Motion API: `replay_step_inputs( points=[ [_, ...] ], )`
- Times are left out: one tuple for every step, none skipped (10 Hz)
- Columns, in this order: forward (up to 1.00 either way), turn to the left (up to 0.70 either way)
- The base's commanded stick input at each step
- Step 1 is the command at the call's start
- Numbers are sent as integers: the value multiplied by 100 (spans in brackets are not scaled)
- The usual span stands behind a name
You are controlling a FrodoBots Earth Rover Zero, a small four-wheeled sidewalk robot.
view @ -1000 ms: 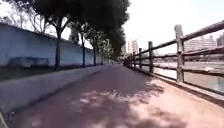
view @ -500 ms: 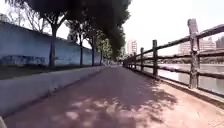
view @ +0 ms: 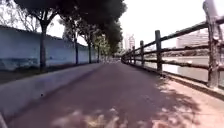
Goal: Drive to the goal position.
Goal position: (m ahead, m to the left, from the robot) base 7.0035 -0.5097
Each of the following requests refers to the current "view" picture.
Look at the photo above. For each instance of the pale distant tower building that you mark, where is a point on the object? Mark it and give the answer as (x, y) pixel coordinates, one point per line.
(130, 41)

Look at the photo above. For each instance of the red stone-pattern path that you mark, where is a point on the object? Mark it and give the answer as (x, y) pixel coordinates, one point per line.
(116, 93)

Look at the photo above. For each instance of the pale wide building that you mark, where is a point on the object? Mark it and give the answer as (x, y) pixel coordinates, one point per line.
(191, 40)

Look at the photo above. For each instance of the canal water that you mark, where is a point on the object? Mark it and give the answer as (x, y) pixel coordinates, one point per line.
(195, 71)

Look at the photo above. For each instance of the grey concrete kerb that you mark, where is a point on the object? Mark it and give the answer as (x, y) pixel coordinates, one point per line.
(33, 90)

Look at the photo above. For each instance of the dark wooden rail fence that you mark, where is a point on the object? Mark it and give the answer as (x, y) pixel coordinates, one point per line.
(158, 50)

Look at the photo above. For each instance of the row of trees along wall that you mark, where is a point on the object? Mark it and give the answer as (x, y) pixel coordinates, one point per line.
(42, 50)

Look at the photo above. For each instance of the blue-grey long wall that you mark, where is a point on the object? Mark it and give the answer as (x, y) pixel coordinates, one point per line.
(20, 46)

